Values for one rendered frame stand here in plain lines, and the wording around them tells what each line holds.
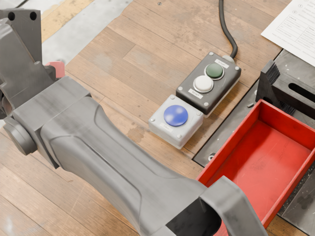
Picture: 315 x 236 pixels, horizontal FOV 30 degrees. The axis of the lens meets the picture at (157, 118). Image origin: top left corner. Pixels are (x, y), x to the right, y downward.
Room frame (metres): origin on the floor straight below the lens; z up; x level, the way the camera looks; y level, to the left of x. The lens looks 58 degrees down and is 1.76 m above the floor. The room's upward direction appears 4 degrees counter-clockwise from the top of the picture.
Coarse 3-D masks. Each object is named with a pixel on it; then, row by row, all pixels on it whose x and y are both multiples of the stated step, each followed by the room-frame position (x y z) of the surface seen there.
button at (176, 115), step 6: (168, 108) 0.52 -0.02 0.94; (174, 108) 0.52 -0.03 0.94; (180, 108) 0.52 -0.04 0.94; (168, 114) 0.51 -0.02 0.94; (174, 114) 0.51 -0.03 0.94; (180, 114) 0.51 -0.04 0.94; (186, 114) 0.51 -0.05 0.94; (168, 120) 0.50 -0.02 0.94; (174, 120) 0.50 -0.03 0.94; (180, 120) 0.50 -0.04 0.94; (186, 120) 0.50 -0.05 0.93
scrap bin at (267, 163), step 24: (264, 120) 0.50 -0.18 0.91; (288, 120) 0.47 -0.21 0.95; (240, 144) 0.46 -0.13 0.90; (264, 144) 0.46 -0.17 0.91; (288, 144) 0.45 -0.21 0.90; (312, 144) 0.44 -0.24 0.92; (216, 168) 0.41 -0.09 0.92; (240, 168) 0.42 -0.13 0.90; (264, 168) 0.41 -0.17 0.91; (288, 168) 0.41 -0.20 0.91; (264, 192) 0.37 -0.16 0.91; (288, 192) 0.35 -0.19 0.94; (264, 216) 0.33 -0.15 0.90
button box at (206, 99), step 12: (228, 36) 0.69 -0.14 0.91; (204, 60) 0.62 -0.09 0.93; (216, 60) 0.62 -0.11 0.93; (228, 60) 0.62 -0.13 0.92; (192, 72) 0.60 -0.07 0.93; (204, 72) 0.59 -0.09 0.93; (228, 72) 0.59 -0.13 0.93; (240, 72) 0.59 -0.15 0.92; (180, 84) 0.57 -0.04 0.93; (192, 84) 0.57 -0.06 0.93; (216, 84) 0.57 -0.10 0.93; (228, 84) 0.57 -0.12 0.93; (180, 96) 0.55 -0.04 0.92; (192, 96) 0.55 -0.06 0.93; (204, 96) 0.54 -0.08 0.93; (216, 96) 0.54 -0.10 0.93; (204, 108) 0.52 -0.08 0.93
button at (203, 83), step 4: (200, 76) 0.58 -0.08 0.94; (204, 76) 0.58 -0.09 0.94; (196, 80) 0.57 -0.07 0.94; (200, 80) 0.57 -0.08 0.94; (204, 80) 0.57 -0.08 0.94; (208, 80) 0.57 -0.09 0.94; (196, 84) 0.56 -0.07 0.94; (200, 84) 0.56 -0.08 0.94; (204, 84) 0.56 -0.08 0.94; (208, 84) 0.56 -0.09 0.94; (200, 88) 0.56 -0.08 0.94; (204, 88) 0.55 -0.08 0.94; (208, 88) 0.55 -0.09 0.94
